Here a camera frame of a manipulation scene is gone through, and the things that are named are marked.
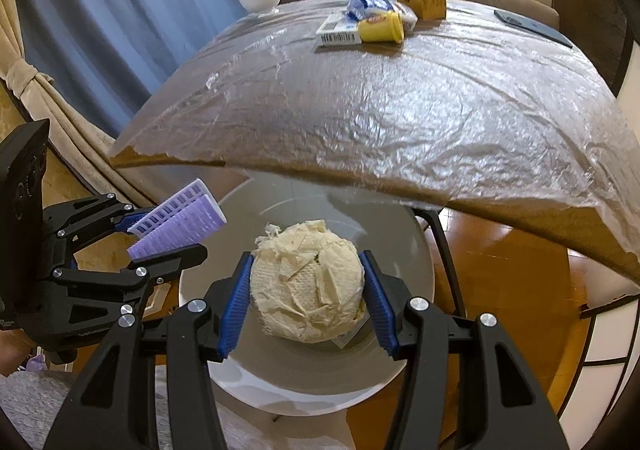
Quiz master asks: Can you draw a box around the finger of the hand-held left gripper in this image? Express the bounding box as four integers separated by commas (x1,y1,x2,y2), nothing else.
42,193,157,251
50,243,208,292

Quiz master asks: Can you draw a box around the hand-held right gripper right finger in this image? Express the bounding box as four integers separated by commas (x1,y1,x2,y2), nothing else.
359,250,568,450

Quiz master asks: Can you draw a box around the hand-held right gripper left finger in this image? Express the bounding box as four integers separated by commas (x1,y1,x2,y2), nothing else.
42,251,256,450

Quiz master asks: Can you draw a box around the purple striped packet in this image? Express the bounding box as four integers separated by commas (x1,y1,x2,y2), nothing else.
126,179,227,260

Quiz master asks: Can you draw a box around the beige paper ball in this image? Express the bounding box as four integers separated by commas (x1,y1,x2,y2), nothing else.
250,219,366,343

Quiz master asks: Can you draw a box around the round grey trash bin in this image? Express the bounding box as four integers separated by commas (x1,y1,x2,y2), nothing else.
178,170,436,417

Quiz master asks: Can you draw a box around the beige curtain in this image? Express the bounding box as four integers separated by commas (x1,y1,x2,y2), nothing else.
0,0,151,211

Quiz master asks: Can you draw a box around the blue curtain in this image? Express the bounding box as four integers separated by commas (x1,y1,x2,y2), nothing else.
12,0,271,141

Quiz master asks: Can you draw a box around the white paper screen door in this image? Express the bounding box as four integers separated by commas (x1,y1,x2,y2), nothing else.
575,290,640,431

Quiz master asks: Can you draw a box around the small white carton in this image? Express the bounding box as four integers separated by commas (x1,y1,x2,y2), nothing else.
315,13,362,49

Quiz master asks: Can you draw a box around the yellow lidded container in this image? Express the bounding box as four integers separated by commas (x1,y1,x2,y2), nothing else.
357,12,405,44

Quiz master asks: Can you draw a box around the blue and white tissue pack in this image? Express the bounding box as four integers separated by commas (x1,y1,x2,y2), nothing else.
346,0,418,28

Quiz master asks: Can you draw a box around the blue smartphone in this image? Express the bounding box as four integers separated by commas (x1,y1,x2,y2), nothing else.
493,8,573,48

